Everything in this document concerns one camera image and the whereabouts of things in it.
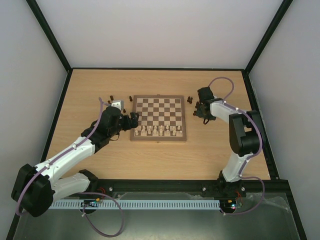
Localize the white slotted cable duct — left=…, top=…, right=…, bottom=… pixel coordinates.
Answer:
left=50, top=199, right=221, bottom=210

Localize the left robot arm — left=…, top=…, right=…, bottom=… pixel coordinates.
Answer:
left=11, top=100, right=139, bottom=217

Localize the wooden chess board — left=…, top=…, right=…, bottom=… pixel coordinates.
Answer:
left=130, top=94, right=187, bottom=142

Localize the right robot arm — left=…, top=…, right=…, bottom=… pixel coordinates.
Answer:
left=193, top=86, right=264, bottom=196

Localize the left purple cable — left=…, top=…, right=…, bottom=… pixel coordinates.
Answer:
left=15, top=97, right=126, bottom=237

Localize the black aluminium frame rail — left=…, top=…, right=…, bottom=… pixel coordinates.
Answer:
left=94, top=179, right=293, bottom=199

